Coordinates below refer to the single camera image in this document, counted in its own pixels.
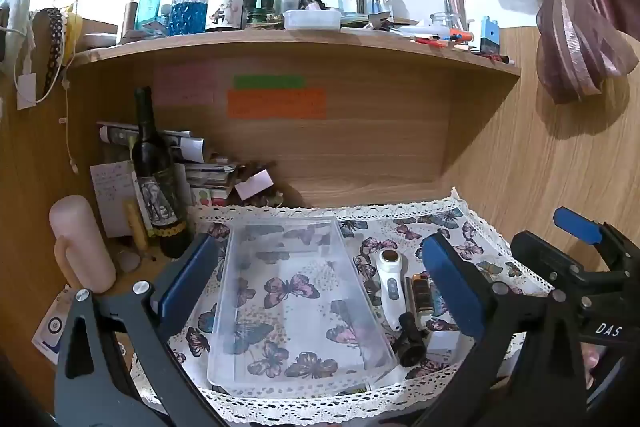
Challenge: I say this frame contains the small black binoculars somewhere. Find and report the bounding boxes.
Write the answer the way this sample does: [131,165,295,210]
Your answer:
[246,0,277,25]

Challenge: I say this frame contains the dark wine bottle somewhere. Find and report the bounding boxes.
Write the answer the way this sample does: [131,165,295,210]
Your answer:
[131,86,192,258]

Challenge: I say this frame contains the stack of papers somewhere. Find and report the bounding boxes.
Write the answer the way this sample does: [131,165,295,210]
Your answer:
[96,121,238,208]

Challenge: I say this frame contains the white hanging cloth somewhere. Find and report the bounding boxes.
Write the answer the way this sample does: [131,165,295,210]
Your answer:
[0,0,32,75]

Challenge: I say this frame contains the yellow lip balm tube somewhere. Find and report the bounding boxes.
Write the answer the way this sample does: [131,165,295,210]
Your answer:
[123,199,150,253]

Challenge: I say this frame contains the pink sticky note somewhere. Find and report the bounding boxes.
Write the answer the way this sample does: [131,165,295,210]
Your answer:
[154,67,217,105]

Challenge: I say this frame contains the small blue box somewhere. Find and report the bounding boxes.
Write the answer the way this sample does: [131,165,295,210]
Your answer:
[481,16,501,54]

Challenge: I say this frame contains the white handheld massager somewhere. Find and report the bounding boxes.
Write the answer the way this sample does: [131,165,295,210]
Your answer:
[374,247,407,332]

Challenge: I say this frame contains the blue and white card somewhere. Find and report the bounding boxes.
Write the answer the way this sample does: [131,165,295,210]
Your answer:
[31,287,76,365]

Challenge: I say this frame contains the small white paper box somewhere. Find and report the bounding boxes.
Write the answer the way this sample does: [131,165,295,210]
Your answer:
[234,171,275,201]

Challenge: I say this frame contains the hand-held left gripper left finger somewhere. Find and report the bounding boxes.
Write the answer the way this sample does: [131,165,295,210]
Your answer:
[54,232,221,427]

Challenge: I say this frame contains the white handwritten note paper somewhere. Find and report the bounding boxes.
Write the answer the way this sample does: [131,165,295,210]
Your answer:
[90,161,138,239]

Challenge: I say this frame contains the beige wooden handle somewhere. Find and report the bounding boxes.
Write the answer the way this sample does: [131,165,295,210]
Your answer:
[54,237,83,288]

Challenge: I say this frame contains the glass bottle with blue liquid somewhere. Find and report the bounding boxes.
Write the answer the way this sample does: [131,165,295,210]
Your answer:
[170,0,208,36]

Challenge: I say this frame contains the glass jar with silver contents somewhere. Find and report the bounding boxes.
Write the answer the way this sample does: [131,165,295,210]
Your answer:
[442,0,469,30]

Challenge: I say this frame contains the small white adapter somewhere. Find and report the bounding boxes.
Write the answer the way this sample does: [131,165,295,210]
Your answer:
[425,329,461,353]

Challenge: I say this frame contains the mauve curtain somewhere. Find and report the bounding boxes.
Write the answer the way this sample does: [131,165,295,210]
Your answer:
[455,0,640,105]

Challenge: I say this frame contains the butterfly print lace cloth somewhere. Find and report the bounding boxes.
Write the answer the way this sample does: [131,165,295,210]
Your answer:
[130,187,556,425]

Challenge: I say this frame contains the orange sticky note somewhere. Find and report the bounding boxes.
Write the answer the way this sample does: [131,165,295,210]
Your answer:
[227,89,327,118]

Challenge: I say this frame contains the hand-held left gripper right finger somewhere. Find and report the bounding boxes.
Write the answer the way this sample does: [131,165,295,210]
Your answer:
[410,229,588,427]

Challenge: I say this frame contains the white round dish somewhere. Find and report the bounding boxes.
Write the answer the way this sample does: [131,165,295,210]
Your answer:
[82,33,118,50]

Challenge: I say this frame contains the person's right hand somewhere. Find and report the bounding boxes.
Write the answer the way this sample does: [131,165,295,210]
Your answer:
[582,342,608,388]

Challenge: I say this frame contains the white paper tag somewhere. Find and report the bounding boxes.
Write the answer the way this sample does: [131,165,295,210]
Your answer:
[16,73,38,110]

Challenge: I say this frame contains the pile of small coins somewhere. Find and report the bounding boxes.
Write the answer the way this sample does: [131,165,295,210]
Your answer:
[237,162,286,208]

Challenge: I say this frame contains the small round mirror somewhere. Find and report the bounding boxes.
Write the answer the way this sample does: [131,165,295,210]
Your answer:
[116,252,143,273]

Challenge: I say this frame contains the black cylindrical lens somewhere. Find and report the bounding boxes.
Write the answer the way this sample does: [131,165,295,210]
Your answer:
[392,312,428,368]

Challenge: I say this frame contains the clear plastic storage box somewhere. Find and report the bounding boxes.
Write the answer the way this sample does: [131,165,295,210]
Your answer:
[206,217,398,400]

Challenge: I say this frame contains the wooden shelf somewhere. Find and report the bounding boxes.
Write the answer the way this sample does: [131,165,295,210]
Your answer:
[67,29,522,82]

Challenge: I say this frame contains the yellow ribbon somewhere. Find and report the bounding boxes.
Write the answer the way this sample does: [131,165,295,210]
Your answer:
[65,12,83,52]

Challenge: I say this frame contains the patterned headband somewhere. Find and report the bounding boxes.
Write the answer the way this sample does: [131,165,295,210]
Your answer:
[42,8,68,95]

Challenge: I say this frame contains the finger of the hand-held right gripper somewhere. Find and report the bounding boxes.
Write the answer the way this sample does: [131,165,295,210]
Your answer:
[510,231,588,290]
[553,207,613,253]

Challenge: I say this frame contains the clear lidded container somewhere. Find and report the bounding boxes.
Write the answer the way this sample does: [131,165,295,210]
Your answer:
[283,9,342,31]

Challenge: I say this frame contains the green sticky note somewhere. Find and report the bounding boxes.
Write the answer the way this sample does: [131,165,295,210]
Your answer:
[234,75,306,88]

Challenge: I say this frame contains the amber and black battery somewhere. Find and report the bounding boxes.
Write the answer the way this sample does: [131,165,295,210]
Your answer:
[410,273,435,323]

